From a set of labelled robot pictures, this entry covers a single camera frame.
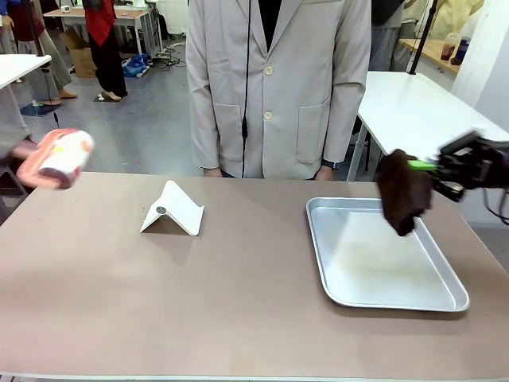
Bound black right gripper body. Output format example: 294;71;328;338
435;131;509;193

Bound dark brown terry cloth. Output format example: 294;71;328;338
376;149;433;238

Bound white and orange wipes package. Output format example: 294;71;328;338
15;127;96;190

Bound large white side table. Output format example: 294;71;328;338
346;71;509;182

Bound silver metal baking tray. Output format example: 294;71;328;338
305;197;471;313

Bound wooden background table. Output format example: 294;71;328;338
398;37;473;76

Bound bottle with dark liquid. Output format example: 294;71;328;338
450;35;471;65

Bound bottle with red liquid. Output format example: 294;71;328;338
441;33;457;61

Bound black stand pole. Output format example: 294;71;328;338
406;0;439;76

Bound bystander in dark top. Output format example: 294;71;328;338
368;0;429;73

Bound bystander in cream jacket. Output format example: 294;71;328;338
429;0;485;41

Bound person in beige coat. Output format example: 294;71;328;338
185;0;373;180

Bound white folded phone stand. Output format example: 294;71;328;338
139;180;205;237

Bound blue plastic bag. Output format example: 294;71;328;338
121;53;151;79

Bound bystander with red scarf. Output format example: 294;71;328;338
82;0;129;101

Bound background desk with wooden top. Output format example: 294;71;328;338
42;6;165;61

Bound brown cardboard box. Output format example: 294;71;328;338
59;30;99;79

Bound bystander in grey trousers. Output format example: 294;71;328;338
0;0;80;107

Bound black tripod pole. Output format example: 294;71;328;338
22;0;61;124

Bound small white table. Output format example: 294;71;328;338
0;53;53;132

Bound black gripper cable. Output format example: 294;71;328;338
482;185;509;224

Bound black lanyard microphone cable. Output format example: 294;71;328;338
240;0;252;179

